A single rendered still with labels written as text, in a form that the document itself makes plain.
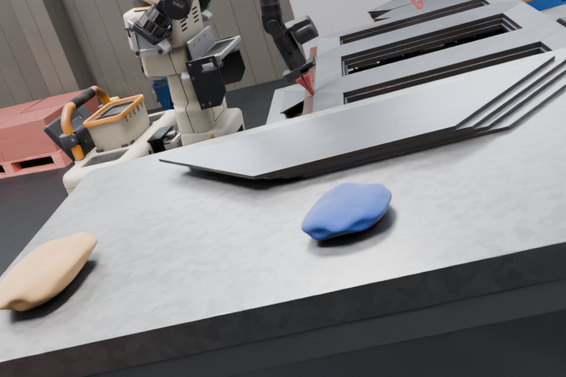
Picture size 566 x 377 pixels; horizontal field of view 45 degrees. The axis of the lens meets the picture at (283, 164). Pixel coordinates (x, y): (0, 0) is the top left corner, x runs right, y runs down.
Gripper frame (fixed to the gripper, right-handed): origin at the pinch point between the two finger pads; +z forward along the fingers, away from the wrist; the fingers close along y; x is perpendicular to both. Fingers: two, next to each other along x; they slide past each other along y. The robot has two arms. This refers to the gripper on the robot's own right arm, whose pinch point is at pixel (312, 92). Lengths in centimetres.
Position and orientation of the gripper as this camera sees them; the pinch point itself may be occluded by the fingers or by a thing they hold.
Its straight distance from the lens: 207.5
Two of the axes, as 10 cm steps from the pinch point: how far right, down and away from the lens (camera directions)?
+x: -0.6, 3.7, -9.3
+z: 4.8, 8.3, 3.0
